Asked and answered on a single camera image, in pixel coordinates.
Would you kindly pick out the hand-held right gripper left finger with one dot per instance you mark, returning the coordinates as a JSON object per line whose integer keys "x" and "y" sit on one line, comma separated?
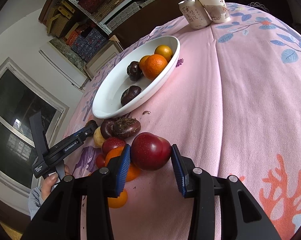
{"x": 123, "y": 170}

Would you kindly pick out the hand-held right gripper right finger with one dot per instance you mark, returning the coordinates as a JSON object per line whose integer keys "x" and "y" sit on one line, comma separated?
{"x": 179, "y": 172}

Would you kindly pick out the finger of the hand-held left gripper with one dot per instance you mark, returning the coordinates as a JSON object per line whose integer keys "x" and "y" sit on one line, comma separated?
{"x": 86, "y": 131}

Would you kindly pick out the dark brown water chestnut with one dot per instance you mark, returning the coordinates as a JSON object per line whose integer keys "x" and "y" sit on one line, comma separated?
{"x": 134, "y": 71}
{"x": 91, "y": 123}
{"x": 130, "y": 95}
{"x": 106, "y": 130}
{"x": 126, "y": 128}

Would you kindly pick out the pale yellow potato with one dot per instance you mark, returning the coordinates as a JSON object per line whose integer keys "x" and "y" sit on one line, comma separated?
{"x": 98, "y": 138}

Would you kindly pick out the orange mandarin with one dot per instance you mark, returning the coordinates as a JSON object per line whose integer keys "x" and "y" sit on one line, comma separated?
{"x": 119, "y": 201}
{"x": 143, "y": 61}
{"x": 154, "y": 67}
{"x": 112, "y": 155}

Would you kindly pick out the small red plum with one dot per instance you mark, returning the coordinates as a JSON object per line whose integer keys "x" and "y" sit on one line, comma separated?
{"x": 100, "y": 161}

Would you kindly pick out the small red apple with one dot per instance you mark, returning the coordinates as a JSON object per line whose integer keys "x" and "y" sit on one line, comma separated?
{"x": 111, "y": 145}

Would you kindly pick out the large red apple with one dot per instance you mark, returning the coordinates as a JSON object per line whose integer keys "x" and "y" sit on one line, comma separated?
{"x": 150, "y": 152}

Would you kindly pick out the white oval plate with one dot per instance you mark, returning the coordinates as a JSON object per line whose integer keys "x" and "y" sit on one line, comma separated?
{"x": 110, "y": 92}

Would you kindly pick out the yellow-orange round fruit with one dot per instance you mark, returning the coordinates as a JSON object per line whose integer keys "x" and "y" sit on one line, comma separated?
{"x": 163, "y": 51}

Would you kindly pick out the person's left forearm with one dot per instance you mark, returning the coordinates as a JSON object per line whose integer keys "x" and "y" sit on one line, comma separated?
{"x": 35, "y": 200}

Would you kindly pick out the person's left hand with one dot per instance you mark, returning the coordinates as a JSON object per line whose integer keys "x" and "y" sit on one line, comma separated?
{"x": 49, "y": 186}

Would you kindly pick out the white framed window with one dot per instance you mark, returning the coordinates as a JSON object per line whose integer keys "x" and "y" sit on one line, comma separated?
{"x": 15, "y": 110}

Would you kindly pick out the small brown peel scrap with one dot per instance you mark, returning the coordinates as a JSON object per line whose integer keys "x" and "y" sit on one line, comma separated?
{"x": 146, "y": 112}

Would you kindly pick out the white trim strip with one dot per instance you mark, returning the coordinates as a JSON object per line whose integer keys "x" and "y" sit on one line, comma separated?
{"x": 60, "y": 67}

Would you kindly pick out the beige framed panel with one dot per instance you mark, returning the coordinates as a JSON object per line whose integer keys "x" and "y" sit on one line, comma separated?
{"x": 103, "y": 57}

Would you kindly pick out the green mottled slab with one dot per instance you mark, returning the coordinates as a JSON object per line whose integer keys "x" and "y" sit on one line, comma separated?
{"x": 68, "y": 55}

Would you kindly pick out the pink printed tablecloth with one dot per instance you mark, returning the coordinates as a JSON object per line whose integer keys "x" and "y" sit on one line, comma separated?
{"x": 228, "y": 105}

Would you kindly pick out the stack of blue patterned boxes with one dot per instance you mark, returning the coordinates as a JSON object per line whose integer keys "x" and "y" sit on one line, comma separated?
{"x": 90, "y": 42}

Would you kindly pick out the stack of orange boxes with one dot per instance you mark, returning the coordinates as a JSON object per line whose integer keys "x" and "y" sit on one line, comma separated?
{"x": 73, "y": 38}

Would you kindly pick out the white metal shelf unit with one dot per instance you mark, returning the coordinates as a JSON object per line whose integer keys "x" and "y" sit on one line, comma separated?
{"x": 90, "y": 17}

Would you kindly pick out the pile of yellow woven cases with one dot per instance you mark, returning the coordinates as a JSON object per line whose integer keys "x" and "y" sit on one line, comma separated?
{"x": 54, "y": 17}

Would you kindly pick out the brown board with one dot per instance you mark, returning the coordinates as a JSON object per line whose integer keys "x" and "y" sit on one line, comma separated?
{"x": 145, "y": 20}

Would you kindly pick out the white drink can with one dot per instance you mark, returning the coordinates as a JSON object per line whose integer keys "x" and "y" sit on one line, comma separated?
{"x": 194, "y": 15}

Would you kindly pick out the white paper cup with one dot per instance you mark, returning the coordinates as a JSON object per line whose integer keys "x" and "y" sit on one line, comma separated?
{"x": 216, "y": 7}

